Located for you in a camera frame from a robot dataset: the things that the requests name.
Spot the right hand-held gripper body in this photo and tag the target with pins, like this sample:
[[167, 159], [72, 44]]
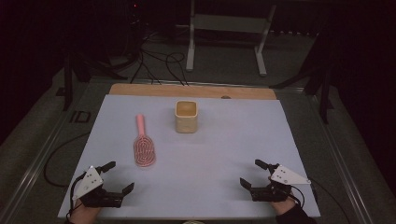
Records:
[[274, 193]]

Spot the black stand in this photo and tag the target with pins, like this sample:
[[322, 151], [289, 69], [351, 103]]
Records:
[[323, 93], [67, 84]]

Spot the pink hairbrush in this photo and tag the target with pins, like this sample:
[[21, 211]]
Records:
[[144, 152]]

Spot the grey metal stand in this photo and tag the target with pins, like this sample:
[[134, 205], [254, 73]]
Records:
[[229, 23]]

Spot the white table mat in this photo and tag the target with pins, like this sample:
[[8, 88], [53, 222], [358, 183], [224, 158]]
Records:
[[199, 174]]

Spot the beige square cup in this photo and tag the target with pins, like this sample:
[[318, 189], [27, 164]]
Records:
[[186, 123]]

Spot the person's right hand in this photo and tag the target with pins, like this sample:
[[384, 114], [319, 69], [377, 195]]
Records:
[[284, 207]]

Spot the person's left hand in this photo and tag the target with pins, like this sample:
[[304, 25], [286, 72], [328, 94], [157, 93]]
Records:
[[82, 214]]

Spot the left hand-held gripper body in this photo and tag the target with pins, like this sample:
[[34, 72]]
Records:
[[93, 196]]

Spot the aluminium floor rail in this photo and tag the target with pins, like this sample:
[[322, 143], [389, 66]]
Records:
[[34, 165], [339, 155]]

